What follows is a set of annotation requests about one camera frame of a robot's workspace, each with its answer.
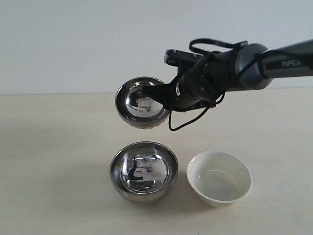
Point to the small dimpled steel bowl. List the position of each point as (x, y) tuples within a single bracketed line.
[(139, 110)]

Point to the white ceramic bowl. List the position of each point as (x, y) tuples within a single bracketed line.
[(219, 179)]

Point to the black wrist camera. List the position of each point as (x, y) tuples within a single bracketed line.
[(184, 61)]

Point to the large plain steel bowl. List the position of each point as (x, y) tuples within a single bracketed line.
[(143, 172)]

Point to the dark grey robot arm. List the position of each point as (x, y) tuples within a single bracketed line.
[(222, 67)]

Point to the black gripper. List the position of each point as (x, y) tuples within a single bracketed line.
[(186, 89)]

